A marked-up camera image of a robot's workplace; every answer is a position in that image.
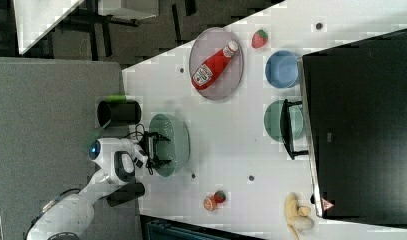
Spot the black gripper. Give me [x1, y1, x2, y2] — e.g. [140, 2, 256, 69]
[139, 131, 172, 168]

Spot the green plastic strainer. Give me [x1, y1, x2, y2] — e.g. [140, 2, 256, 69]
[149, 114, 190, 177]

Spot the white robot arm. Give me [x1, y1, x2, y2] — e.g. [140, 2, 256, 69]
[24, 132, 171, 240]

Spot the black utensil holder cup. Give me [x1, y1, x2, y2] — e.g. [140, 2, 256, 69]
[97, 101, 141, 127]

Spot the toy orange slice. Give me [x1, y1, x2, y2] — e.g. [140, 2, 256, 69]
[203, 197, 217, 211]

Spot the blue crate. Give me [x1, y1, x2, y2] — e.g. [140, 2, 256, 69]
[143, 220, 260, 240]

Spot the plush ketchup bottle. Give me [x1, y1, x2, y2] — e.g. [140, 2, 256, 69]
[191, 40, 238, 90]

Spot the green plastic cup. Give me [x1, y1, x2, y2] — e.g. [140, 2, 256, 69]
[264, 100, 304, 142]

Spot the grey round plate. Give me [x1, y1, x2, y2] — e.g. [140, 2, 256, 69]
[189, 28, 244, 100]

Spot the blue plastic cup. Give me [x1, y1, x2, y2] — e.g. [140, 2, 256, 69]
[265, 50, 299, 89]

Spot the toy strawberry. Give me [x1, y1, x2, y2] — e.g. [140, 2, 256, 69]
[251, 29, 268, 49]

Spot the toy peeled banana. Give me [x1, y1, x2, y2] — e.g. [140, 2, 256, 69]
[284, 192, 314, 240]

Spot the black toaster oven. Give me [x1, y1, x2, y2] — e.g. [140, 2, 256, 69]
[296, 29, 407, 229]

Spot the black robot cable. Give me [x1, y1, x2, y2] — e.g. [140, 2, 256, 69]
[124, 123, 147, 141]

